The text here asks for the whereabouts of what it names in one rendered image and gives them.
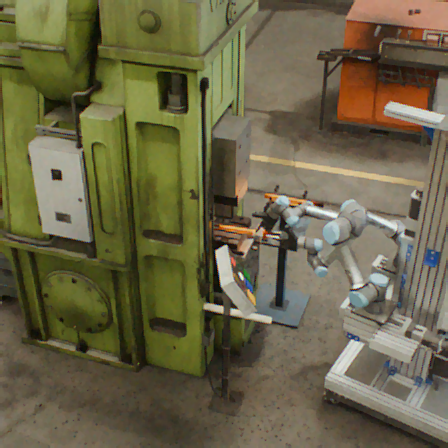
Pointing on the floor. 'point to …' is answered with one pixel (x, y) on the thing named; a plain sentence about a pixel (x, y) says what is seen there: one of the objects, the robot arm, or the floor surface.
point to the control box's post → (226, 346)
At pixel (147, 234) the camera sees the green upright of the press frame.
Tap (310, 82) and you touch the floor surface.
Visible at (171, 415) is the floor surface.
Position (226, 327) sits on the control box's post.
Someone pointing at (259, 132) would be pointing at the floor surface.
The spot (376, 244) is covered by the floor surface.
